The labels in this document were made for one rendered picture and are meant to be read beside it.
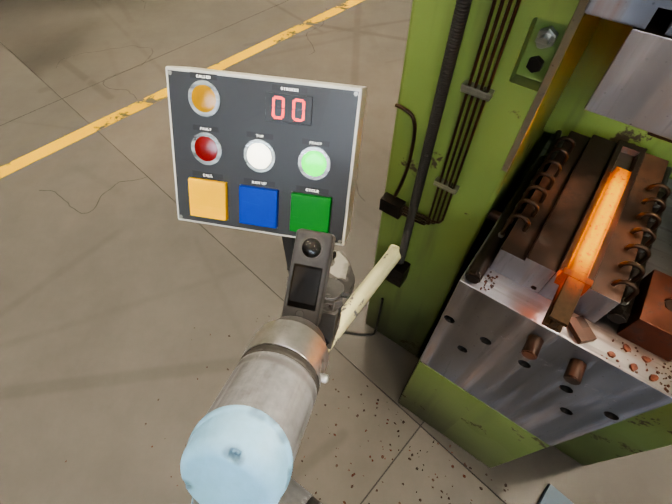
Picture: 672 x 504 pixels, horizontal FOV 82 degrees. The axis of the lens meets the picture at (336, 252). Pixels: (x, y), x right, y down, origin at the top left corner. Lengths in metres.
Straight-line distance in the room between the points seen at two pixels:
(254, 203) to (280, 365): 0.42
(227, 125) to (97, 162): 2.02
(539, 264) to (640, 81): 0.33
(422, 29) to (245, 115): 0.34
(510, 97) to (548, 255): 0.28
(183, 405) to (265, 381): 1.33
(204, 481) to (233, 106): 0.56
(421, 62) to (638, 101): 0.38
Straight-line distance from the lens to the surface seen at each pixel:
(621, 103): 0.58
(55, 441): 1.88
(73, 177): 2.69
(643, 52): 0.55
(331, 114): 0.68
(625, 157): 1.07
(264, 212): 0.74
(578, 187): 0.93
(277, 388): 0.38
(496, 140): 0.81
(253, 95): 0.72
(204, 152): 0.76
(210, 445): 0.35
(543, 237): 0.81
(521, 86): 0.75
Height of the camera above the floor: 1.56
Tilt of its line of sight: 55 degrees down
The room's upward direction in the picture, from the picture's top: straight up
